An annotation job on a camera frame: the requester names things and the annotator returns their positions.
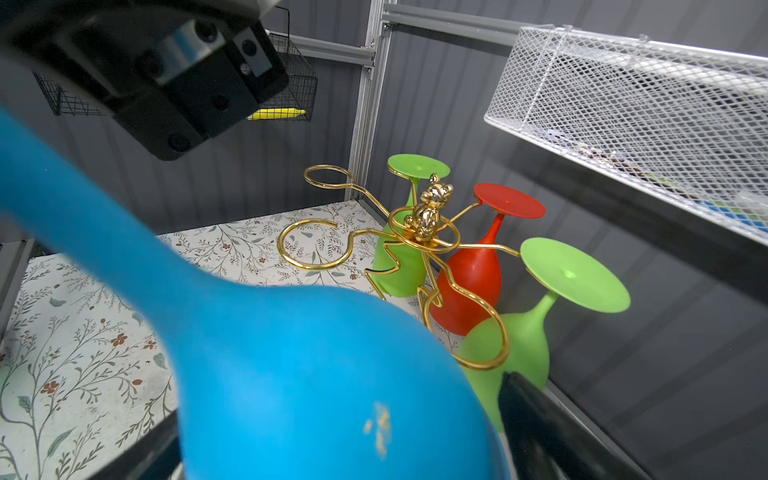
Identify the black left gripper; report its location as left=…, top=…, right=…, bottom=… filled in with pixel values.
left=1, top=1, right=288, bottom=161

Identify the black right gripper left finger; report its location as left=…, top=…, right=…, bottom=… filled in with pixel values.
left=90, top=412, right=182, bottom=480

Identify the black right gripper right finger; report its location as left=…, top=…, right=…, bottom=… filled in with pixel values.
left=498, top=372, right=643, bottom=479

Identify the blue wine glass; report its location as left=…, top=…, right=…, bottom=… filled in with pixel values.
left=1, top=114, right=510, bottom=479

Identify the green wine glass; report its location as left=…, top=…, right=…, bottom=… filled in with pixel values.
left=368, top=153, right=452, bottom=299
left=462, top=237, right=631, bottom=433

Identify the gold wine glass rack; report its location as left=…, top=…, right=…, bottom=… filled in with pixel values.
left=277, top=155, right=520, bottom=335

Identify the red wine glass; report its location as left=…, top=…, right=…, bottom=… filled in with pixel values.
left=430, top=183, right=546, bottom=336

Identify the yellow marker in basket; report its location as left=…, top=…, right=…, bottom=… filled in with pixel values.
left=247, top=108, right=306, bottom=121

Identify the black wire basket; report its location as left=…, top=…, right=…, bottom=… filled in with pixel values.
left=33, top=5, right=318, bottom=121

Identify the white wire mesh basket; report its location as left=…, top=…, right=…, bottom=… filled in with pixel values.
left=484, top=26, right=767, bottom=243

